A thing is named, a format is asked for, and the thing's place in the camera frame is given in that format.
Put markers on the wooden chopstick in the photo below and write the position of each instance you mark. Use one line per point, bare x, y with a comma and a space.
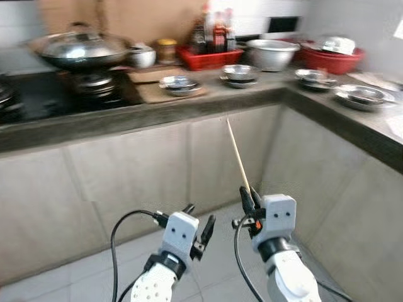
238, 157

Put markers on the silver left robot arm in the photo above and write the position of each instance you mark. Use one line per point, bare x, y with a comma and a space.
154, 286

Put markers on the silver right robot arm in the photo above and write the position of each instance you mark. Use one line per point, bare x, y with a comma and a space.
289, 283

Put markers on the light wood base cabinet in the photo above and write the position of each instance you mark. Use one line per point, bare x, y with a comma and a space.
126, 176
340, 207

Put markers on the brown wooden board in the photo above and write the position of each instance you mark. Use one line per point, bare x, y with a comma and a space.
148, 74

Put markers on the large aluminium pot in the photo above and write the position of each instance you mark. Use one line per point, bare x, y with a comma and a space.
272, 58

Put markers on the red plastic basket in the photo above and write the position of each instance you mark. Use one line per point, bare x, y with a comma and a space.
211, 61

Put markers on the red plastic basin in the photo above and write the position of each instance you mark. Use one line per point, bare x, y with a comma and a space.
330, 63

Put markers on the glass jar with yellow lid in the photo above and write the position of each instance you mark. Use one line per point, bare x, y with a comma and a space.
167, 53

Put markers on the white ceramic lidded jar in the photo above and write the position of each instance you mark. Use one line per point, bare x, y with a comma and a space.
143, 58

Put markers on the red label sauce bottle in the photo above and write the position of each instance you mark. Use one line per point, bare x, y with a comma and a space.
220, 38

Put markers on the dark red-capped sauce bottle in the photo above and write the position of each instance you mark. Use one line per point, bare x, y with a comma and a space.
230, 34

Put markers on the clear glass sauce bottle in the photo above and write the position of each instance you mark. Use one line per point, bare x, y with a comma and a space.
198, 41

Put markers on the upturned steel bowl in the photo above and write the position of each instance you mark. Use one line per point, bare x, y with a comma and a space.
338, 45

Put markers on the tall dark sauce bottle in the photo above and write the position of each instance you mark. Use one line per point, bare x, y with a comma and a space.
208, 31

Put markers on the dark metal wok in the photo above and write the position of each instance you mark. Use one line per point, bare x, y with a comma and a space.
82, 61

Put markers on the black gas stove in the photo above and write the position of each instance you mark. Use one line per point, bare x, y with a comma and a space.
38, 94

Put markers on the steel wok lid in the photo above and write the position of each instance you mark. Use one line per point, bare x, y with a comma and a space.
82, 45

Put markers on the brown cardboard sheet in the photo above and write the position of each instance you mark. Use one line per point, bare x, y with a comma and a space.
126, 19

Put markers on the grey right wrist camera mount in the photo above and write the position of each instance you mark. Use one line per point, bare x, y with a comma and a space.
277, 217

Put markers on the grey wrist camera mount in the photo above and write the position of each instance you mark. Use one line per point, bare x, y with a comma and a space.
277, 217
179, 233

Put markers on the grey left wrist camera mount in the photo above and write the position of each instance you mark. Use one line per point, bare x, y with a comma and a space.
179, 233

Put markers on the black wall panel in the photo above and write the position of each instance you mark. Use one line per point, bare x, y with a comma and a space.
283, 25

